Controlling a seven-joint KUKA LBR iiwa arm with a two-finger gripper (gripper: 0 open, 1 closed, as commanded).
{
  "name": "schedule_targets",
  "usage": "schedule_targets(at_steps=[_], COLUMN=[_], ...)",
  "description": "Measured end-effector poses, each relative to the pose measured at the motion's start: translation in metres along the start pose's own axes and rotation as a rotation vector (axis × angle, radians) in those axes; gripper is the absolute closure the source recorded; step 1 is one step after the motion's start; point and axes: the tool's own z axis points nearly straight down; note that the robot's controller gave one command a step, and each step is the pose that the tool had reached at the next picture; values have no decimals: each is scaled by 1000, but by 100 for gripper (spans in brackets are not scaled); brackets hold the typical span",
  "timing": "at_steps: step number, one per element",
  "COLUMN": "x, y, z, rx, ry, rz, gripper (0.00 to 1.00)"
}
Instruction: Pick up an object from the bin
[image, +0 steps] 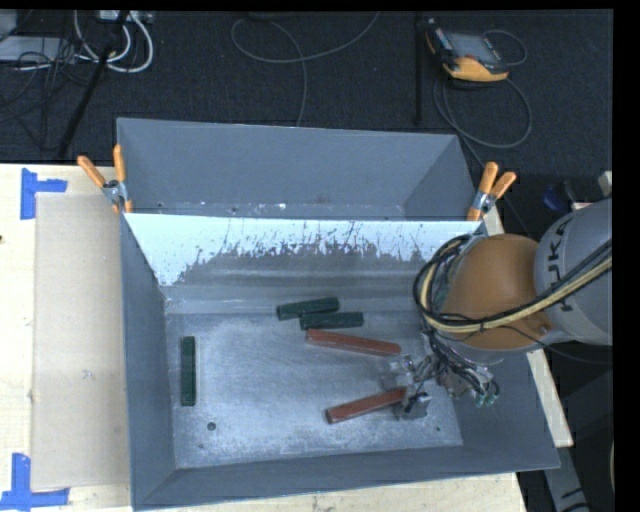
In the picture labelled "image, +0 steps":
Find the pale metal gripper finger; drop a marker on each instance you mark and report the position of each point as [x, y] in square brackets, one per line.
[416, 405]
[398, 371]

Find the red-brown flat block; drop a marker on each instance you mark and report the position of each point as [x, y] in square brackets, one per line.
[362, 406]
[350, 342]

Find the dark green flat block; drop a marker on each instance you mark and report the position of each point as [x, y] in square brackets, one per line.
[332, 320]
[307, 308]
[188, 372]

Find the pale flat board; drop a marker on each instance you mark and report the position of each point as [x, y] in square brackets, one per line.
[75, 350]

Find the grey metal bin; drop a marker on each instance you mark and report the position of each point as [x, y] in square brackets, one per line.
[280, 400]

